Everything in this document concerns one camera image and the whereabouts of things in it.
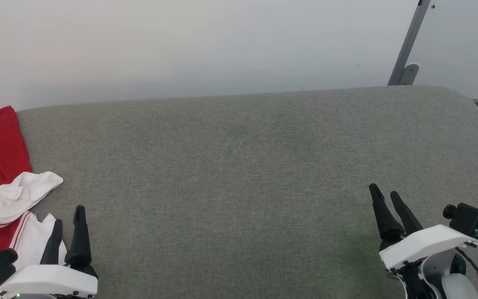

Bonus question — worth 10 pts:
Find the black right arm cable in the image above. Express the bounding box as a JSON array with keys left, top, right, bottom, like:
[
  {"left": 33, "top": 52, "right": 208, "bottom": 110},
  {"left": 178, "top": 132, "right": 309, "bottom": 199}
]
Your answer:
[{"left": 456, "top": 247, "right": 478, "bottom": 299}]

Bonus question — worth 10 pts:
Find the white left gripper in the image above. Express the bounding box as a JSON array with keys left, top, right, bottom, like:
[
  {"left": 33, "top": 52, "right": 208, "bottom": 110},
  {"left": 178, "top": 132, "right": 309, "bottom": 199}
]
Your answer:
[{"left": 0, "top": 205, "right": 98, "bottom": 299}]

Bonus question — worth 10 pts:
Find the grey metal pole bracket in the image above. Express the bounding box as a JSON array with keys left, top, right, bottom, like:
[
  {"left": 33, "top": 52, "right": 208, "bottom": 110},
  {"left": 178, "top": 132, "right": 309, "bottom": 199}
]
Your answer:
[{"left": 398, "top": 63, "right": 420, "bottom": 86}]

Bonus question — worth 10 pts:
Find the grey metal pole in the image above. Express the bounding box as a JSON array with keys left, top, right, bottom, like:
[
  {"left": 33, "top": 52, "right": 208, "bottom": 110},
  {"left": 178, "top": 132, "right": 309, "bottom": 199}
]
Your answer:
[{"left": 388, "top": 0, "right": 432, "bottom": 86}]

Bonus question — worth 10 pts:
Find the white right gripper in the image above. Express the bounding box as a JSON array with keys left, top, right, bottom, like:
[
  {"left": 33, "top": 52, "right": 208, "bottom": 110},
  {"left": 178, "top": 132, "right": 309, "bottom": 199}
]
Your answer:
[{"left": 368, "top": 183, "right": 478, "bottom": 299}]

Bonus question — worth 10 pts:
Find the grey fabric sofa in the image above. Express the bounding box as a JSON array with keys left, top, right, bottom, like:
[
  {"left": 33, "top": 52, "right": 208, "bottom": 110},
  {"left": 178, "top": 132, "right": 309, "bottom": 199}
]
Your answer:
[{"left": 16, "top": 85, "right": 478, "bottom": 299}]

